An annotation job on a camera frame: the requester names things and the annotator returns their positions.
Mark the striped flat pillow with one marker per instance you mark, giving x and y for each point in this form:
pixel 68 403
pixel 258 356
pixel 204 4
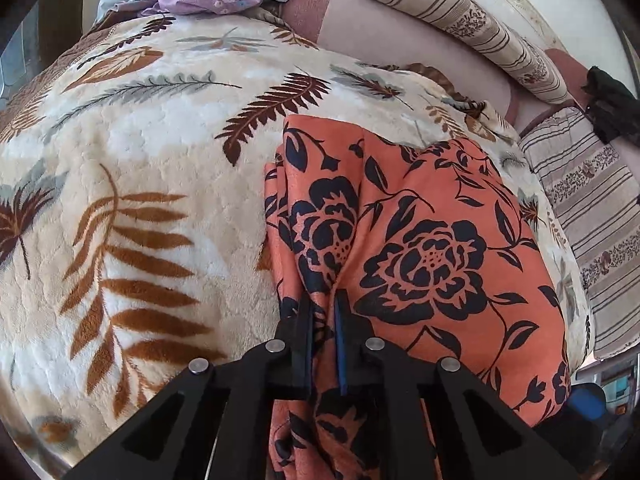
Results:
pixel 590 210

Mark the orange black floral garment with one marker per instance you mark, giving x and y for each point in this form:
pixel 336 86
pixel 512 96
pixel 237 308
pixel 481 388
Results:
pixel 440 210

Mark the cream leaf print blanket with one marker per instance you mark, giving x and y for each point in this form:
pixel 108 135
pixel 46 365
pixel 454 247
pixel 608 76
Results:
pixel 150 160

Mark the pink bed sheet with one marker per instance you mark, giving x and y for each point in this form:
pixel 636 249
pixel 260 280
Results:
pixel 390 35

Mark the black cloth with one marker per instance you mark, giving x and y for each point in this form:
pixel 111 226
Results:
pixel 610 105

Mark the striped bolster pillow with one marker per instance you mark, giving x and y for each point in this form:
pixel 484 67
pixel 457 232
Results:
pixel 450 10

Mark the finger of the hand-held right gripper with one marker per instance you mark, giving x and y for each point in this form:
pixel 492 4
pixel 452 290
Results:
pixel 587 401

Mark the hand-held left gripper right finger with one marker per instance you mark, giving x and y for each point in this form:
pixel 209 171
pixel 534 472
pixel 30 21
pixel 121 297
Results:
pixel 341 345

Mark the cream headboard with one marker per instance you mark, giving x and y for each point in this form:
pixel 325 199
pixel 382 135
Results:
pixel 550 0

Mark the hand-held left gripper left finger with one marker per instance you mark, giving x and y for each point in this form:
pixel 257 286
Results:
pixel 306 345

